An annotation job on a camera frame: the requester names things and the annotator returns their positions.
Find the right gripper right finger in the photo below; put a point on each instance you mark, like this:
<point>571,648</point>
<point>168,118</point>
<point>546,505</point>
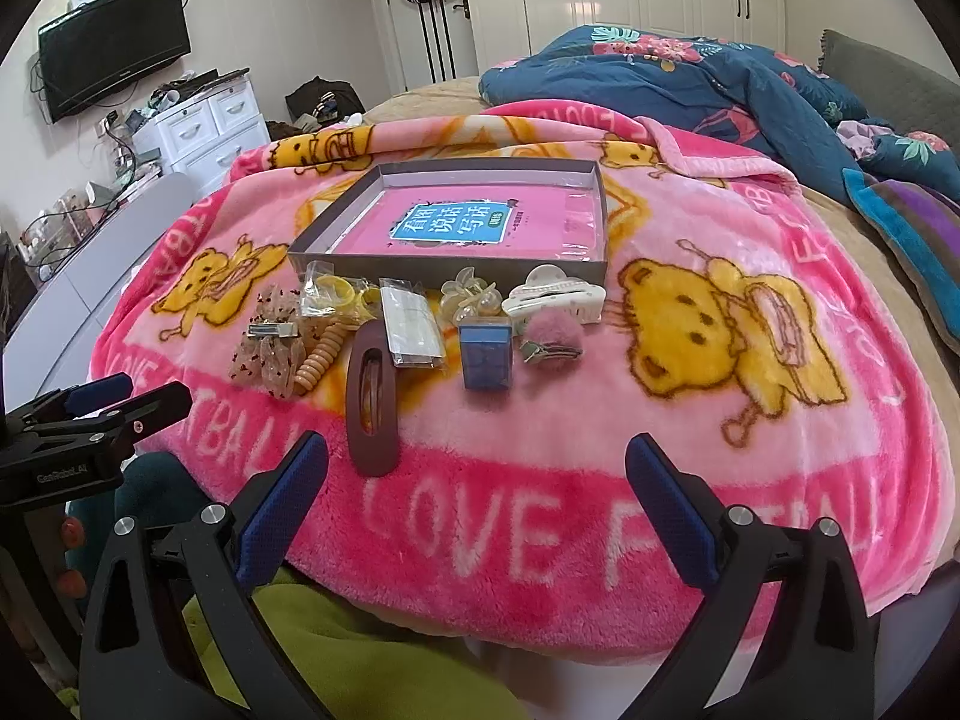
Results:
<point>816,658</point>

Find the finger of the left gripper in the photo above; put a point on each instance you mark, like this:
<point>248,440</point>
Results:
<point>96,395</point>
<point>143,416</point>

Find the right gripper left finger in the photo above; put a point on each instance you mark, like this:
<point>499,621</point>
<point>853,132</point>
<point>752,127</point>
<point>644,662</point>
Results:
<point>138,660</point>

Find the speckled bow hair clip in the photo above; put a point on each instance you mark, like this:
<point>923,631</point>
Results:
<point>272,346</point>

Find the maroon oval hair clip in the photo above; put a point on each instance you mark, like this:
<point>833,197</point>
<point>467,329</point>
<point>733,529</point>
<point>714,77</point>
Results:
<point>371,404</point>

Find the white earring card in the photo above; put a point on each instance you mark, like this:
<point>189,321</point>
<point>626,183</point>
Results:
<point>413,336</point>

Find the clear pearl hair clips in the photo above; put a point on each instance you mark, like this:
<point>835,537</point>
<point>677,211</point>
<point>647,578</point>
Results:
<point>467,297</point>

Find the small blue box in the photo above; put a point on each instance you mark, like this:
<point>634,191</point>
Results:
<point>485,348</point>

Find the grey desk top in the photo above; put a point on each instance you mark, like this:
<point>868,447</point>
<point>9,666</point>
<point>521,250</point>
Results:
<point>52,344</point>

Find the green cloth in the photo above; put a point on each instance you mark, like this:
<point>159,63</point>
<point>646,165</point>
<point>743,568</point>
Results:
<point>363,667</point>

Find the white drawer cabinet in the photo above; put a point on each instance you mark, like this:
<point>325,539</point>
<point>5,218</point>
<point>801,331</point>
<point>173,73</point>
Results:
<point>203,136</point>

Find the grey cardboard box tray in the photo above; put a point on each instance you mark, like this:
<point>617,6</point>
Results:
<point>314,243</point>

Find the pink bear fleece blanket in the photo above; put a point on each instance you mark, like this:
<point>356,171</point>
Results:
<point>753,326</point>

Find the black bag on floor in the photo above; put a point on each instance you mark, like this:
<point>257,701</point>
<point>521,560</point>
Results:
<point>327,101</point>

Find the pink pompom hair clip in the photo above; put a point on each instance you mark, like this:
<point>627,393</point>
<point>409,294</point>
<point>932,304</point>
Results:
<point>552,336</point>

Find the beige bed sheet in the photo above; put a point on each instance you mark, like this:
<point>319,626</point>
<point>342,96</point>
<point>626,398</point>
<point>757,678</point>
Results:
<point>455,97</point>

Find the striped colourful pillow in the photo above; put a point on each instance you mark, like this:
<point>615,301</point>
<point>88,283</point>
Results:
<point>920,227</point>

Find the blue floral quilt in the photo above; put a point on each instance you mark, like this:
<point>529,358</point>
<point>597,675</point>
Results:
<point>739,93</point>

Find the grey bed headboard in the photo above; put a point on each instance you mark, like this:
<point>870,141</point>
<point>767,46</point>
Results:
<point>911,97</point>

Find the black wall television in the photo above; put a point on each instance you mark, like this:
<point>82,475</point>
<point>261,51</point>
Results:
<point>96,49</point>

